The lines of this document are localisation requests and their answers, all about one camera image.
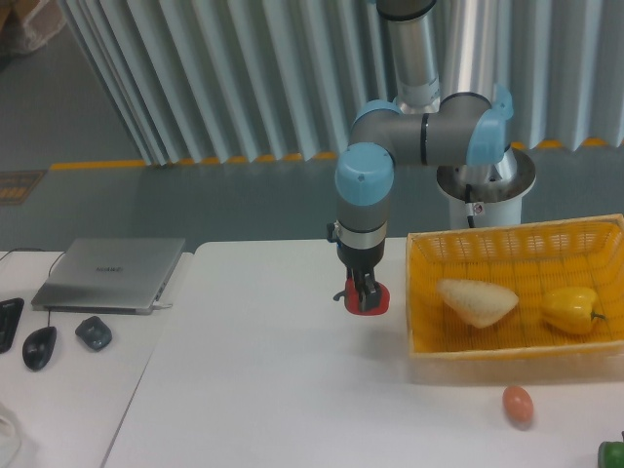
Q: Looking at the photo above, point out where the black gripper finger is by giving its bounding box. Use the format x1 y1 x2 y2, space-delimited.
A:
344 269 361 313
358 271 381 312

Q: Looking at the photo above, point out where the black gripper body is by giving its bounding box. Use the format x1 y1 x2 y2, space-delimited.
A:
336 241 385 279

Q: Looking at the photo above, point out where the red bell pepper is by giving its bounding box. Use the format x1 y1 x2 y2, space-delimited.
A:
332 283 390 317

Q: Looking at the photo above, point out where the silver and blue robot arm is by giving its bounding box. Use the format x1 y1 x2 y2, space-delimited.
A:
327 1 513 316

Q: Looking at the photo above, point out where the yellow bell pepper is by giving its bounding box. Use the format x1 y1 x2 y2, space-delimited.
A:
540 287 606 335

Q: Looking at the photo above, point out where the slice of white bread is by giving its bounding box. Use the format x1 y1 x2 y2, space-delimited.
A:
436 279 519 329

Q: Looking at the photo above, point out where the yellow woven basket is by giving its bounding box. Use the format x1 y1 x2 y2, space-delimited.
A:
406 214 623 360

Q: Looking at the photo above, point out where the brown egg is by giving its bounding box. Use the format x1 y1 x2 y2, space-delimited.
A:
502 386 534 425

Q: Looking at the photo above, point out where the white folding screen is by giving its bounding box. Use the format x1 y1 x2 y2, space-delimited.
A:
60 1 623 165

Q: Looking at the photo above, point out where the silver laptop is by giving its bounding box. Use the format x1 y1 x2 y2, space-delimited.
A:
31 238 185 315

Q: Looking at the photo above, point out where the dark grey small device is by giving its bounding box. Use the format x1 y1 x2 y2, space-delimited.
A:
75 316 112 352

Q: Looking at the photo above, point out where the green object at edge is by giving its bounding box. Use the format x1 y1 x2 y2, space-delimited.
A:
597 441 624 468

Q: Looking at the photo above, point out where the black computer mouse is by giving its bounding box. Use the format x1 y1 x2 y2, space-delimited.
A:
22 326 58 371

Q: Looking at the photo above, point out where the brown cardboard box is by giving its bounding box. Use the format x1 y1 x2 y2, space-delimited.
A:
1 0 66 57

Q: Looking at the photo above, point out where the black mouse cable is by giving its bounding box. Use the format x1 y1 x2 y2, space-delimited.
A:
0 247 66 329

